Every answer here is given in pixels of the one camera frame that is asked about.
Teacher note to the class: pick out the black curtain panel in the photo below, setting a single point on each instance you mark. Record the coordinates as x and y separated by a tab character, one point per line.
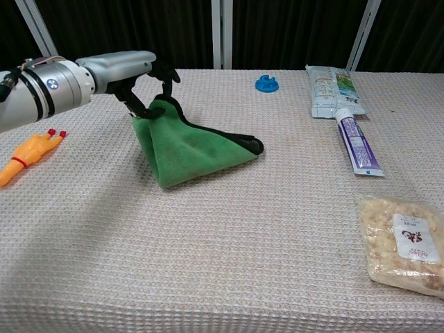
412	34
12	34
138	24
291	31

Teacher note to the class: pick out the orange rubber chicken toy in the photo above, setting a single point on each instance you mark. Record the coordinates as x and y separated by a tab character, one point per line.
31	151

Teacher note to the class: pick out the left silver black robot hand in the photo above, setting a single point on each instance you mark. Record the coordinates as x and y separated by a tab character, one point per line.
118	67

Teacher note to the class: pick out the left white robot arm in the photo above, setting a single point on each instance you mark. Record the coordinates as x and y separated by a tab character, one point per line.
38	93

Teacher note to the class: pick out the beige waffle tablecloth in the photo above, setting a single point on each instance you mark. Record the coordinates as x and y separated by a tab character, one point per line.
138	260

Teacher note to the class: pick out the purple white toothpaste tube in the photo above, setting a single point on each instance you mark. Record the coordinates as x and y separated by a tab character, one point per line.
357	142

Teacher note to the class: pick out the green cloth black trim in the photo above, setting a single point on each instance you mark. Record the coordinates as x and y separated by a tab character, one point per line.
194	152

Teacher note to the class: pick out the blue plastic cap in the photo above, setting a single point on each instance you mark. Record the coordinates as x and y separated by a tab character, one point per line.
266	84

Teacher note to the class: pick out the clear bag of beige flakes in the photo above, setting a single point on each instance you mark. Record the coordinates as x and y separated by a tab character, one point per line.
402	243

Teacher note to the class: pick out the white frame post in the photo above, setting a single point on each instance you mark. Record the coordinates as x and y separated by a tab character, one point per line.
36	27
364	31
221	31

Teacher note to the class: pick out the white green snack pouch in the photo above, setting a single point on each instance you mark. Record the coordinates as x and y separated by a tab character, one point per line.
333	90

